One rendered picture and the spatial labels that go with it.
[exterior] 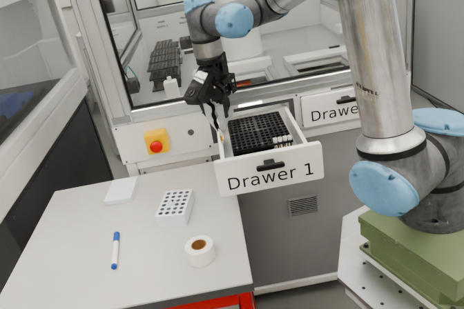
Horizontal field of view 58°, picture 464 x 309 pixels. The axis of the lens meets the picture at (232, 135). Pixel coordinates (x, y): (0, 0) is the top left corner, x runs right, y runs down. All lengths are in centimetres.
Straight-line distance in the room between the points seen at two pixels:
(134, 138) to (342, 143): 74
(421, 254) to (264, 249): 95
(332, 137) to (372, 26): 89
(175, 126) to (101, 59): 32
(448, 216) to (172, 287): 61
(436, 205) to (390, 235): 11
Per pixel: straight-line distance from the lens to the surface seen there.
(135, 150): 146
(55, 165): 190
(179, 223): 118
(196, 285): 101
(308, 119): 144
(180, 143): 144
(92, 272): 115
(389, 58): 70
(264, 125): 131
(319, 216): 171
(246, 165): 110
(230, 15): 93
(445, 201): 92
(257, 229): 168
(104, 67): 137
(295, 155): 111
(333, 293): 197
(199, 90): 103
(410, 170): 75
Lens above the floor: 146
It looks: 26 degrees down
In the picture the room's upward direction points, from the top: 10 degrees counter-clockwise
